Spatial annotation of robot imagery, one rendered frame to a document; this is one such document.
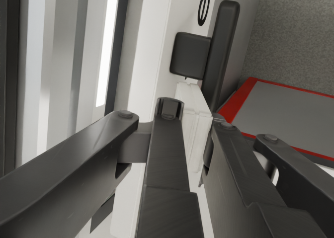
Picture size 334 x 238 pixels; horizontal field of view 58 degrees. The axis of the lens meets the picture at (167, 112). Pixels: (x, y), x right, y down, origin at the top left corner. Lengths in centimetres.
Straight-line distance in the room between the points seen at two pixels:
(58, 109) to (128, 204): 10
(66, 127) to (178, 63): 8
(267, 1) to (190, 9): 89
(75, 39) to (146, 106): 6
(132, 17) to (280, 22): 85
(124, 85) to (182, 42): 12
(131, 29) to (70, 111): 14
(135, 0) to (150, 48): 11
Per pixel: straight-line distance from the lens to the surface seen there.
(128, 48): 30
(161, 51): 19
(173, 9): 19
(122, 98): 31
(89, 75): 18
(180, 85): 19
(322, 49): 111
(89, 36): 17
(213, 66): 19
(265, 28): 110
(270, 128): 50
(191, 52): 20
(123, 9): 20
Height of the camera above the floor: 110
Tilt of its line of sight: 66 degrees down
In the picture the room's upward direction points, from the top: 122 degrees counter-clockwise
